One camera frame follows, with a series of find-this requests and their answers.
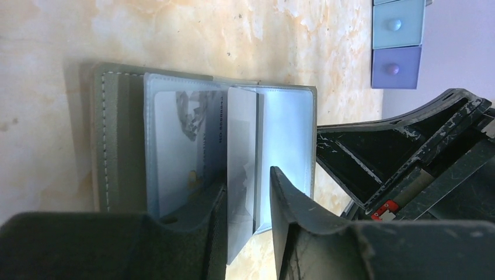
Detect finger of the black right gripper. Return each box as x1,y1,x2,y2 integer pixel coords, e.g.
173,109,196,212
316,88,492,211

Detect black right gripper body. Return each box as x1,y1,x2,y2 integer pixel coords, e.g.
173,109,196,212
342,109,494,221

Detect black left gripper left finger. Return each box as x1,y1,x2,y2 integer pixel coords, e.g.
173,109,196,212
1,182,227,279

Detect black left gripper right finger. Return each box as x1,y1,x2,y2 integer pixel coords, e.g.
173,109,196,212
270,166,494,279

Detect grey leather card holder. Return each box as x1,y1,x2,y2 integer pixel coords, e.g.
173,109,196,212
91,62,317,263

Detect silver VIP card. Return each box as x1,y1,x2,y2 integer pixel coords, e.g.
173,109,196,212
155,90,227,216

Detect blue compartment organizer box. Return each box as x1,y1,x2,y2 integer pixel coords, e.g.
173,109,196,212
371,0,430,89

